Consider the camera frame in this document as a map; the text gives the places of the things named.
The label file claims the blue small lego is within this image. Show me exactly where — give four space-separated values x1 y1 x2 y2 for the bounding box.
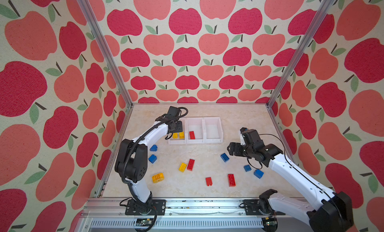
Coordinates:
244 165 252 172

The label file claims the white three-compartment bin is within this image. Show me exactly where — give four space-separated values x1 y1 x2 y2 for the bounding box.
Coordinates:
168 117 224 145

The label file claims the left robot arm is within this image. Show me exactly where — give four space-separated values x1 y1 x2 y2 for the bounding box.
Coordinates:
115 106 188 204

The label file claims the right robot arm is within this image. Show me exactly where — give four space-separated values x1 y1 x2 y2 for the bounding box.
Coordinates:
227 128 354 232

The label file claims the red long lego bottom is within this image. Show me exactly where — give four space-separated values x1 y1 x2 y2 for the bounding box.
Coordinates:
228 174 236 187

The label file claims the yellow double lego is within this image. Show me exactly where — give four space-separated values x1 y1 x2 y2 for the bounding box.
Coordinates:
152 173 165 184

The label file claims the red small lego bottom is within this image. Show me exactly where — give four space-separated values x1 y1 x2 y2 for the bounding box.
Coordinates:
206 177 213 187

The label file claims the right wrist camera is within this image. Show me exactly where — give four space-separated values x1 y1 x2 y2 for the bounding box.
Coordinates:
240 127 260 143

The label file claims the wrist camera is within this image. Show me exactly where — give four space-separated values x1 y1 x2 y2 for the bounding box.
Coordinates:
167 106 181 117
240 127 260 143

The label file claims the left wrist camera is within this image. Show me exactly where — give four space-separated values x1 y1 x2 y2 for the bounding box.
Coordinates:
167 106 181 117

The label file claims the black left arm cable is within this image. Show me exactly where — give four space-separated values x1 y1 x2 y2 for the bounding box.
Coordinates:
119 107 189 232

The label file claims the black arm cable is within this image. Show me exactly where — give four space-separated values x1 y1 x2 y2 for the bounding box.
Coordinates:
247 133 346 221
119 107 189 232

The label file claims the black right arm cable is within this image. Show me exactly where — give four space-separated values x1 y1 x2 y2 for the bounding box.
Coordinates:
247 133 346 221

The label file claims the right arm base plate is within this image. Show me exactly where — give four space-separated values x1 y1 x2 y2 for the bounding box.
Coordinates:
239 200 285 216

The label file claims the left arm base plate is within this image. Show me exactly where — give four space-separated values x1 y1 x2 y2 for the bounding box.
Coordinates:
125 199 167 216

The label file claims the aluminium front rail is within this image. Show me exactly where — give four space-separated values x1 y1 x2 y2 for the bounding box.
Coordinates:
73 198 312 232

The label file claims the left aluminium frame post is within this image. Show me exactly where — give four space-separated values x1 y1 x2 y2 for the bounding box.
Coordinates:
77 0 134 109

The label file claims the aluminium frame post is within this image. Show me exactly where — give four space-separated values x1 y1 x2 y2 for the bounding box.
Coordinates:
77 0 134 109
266 0 336 111

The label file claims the right aluminium frame post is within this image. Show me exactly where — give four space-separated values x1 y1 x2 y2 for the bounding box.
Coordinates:
266 0 336 111

